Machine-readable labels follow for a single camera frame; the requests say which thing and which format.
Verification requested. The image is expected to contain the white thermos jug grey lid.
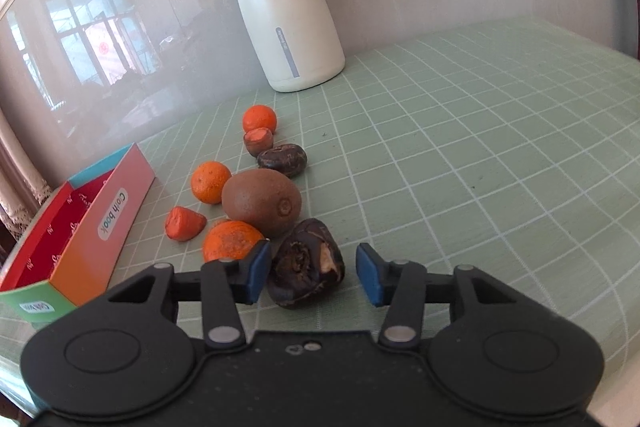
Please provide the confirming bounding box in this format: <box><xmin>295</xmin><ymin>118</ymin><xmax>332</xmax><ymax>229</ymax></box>
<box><xmin>238</xmin><ymin>0</ymin><xmax>346</xmax><ymax>93</ymax></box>

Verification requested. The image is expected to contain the orange tangerine near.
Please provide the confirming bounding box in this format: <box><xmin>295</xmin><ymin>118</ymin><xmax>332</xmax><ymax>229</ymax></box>
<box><xmin>202</xmin><ymin>220</ymin><xmax>264</xmax><ymax>262</ymax></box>

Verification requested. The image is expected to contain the orange tangerine far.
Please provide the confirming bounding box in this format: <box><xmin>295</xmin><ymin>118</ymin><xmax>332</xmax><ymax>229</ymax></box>
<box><xmin>242</xmin><ymin>105</ymin><xmax>278</xmax><ymax>133</ymax></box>

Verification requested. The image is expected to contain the orange tangerine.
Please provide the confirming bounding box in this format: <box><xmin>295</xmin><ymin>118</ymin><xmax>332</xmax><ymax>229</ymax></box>
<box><xmin>242</xmin><ymin>105</ymin><xmax>278</xmax><ymax>133</ymax></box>
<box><xmin>202</xmin><ymin>220</ymin><xmax>264</xmax><ymax>262</ymax></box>
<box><xmin>190</xmin><ymin>161</ymin><xmax>232</xmax><ymax>205</ymax></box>

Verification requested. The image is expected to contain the orange tangerine middle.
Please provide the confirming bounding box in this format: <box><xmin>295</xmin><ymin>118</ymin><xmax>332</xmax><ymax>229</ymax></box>
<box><xmin>190</xmin><ymin>161</ymin><xmax>232</xmax><ymax>205</ymax></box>

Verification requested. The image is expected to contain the orange peeled fruit piece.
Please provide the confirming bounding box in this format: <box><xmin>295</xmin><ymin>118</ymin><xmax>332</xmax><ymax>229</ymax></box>
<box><xmin>164</xmin><ymin>206</ymin><xmax>207</xmax><ymax>242</ymax></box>

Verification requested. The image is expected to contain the brown kiwi fruit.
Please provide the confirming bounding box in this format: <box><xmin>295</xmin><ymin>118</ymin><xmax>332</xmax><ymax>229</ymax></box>
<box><xmin>221</xmin><ymin>168</ymin><xmax>302</xmax><ymax>239</ymax></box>

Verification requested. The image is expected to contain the colourful cardboard box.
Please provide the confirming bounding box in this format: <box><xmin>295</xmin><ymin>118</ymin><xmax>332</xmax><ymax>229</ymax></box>
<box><xmin>1</xmin><ymin>144</ymin><xmax>155</xmax><ymax>323</ymax></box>

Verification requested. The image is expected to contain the lace curtain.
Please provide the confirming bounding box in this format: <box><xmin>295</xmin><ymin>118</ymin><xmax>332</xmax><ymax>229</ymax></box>
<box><xmin>0</xmin><ymin>113</ymin><xmax>52</xmax><ymax>242</ymax></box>

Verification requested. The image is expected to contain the green grid tablecloth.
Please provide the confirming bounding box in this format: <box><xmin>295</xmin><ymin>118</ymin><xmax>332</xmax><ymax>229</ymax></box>
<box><xmin>0</xmin><ymin>16</ymin><xmax>640</xmax><ymax>417</ymax></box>

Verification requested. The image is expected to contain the large dark chestnut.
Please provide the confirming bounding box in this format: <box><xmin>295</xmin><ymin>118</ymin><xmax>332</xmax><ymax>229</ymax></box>
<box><xmin>267</xmin><ymin>218</ymin><xmax>346</xmax><ymax>308</ymax></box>

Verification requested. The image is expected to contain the dark brown water chestnut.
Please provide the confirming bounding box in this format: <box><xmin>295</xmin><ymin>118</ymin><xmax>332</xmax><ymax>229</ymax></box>
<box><xmin>257</xmin><ymin>143</ymin><xmax>308</xmax><ymax>178</ymax></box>

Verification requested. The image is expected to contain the brown nut with orange top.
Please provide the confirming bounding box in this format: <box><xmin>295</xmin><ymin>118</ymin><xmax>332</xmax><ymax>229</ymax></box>
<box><xmin>243</xmin><ymin>127</ymin><xmax>273</xmax><ymax>157</ymax></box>

